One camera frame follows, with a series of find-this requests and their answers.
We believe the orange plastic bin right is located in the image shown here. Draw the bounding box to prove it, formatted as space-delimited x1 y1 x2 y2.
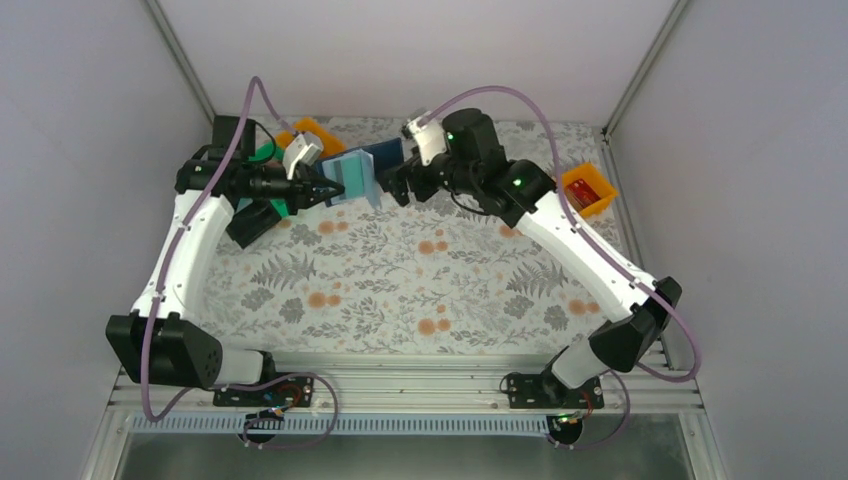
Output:
560 163 619 219

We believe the green plastic bin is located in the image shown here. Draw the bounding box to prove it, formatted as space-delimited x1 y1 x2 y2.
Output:
248 142 289 218

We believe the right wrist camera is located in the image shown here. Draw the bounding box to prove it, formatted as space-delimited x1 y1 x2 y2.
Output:
401 108 448 166

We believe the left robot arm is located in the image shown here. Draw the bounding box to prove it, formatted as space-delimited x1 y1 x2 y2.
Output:
105 116 344 389

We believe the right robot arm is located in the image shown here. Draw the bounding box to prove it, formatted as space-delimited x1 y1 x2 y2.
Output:
379 108 681 389

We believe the aluminium rail frame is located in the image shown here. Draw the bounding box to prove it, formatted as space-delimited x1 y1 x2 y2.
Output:
109 354 705 415

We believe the red card in right bin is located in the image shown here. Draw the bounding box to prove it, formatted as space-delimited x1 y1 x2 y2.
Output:
565 179 601 211

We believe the blue leather card holder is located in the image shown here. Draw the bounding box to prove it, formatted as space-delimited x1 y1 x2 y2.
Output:
315 137 404 210

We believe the black plastic bin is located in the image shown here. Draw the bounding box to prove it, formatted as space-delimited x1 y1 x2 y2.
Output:
226 201 283 249

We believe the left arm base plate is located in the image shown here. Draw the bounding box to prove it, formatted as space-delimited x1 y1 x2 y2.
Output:
213 377 314 408

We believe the orange plastic bin left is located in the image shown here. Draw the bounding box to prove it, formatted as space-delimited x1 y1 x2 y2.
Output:
275 117 347 159

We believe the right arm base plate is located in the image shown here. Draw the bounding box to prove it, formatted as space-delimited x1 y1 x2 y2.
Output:
499 372 605 410

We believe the orange plastic bin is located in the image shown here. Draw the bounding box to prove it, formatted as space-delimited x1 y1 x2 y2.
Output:
560 163 619 219
275 117 347 159

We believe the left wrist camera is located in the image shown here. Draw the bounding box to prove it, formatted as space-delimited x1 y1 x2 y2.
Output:
282 132 324 181

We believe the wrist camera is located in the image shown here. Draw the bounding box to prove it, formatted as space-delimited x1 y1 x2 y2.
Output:
282 132 324 181
401 108 448 166

